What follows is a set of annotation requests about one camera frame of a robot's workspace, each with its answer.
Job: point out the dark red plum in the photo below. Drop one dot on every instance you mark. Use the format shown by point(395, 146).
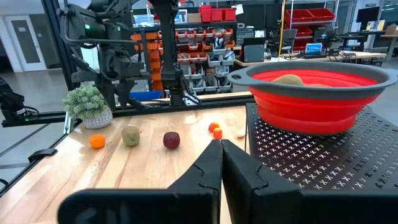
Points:
point(171, 140)

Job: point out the red collapsible colander grey rim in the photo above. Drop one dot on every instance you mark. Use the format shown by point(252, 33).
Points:
point(311, 109)

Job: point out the green artificial plant in pot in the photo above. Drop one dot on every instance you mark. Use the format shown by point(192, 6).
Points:
point(87, 102)

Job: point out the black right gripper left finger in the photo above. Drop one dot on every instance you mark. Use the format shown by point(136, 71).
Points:
point(140, 207)

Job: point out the black computer case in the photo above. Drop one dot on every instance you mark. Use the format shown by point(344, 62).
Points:
point(253, 53)

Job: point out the white door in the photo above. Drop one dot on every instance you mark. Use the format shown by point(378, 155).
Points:
point(28, 43)

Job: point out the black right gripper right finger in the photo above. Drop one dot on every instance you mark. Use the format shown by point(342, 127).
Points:
point(280, 208)

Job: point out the small parts bin rack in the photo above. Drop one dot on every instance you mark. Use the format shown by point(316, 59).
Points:
point(211, 53)

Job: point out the black computer monitor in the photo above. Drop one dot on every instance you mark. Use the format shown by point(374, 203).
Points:
point(368, 14)

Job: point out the small orange pepper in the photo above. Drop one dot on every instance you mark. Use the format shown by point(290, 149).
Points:
point(217, 133)
point(213, 126)

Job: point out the open laptop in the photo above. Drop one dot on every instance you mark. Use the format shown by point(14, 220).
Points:
point(314, 48)

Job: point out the black table clamp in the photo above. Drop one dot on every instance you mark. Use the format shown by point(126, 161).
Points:
point(42, 154)

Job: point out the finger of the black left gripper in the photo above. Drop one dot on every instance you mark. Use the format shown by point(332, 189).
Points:
point(127, 93)
point(109, 95)

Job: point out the orange tangerine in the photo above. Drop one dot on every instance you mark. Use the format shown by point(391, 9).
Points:
point(97, 141)

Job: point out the blue plastic bin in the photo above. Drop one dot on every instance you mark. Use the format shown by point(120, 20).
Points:
point(146, 96)

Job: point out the brown kiwi fruit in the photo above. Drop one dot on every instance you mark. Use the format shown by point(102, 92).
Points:
point(289, 80)
point(130, 136)

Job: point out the black perforated metal stand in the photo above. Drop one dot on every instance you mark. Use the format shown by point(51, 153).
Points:
point(311, 155)

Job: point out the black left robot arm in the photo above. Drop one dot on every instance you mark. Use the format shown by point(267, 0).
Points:
point(168, 37)

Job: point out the red storage bin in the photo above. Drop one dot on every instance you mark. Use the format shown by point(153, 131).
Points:
point(229, 14)
point(205, 14)
point(321, 14)
point(298, 15)
point(217, 15)

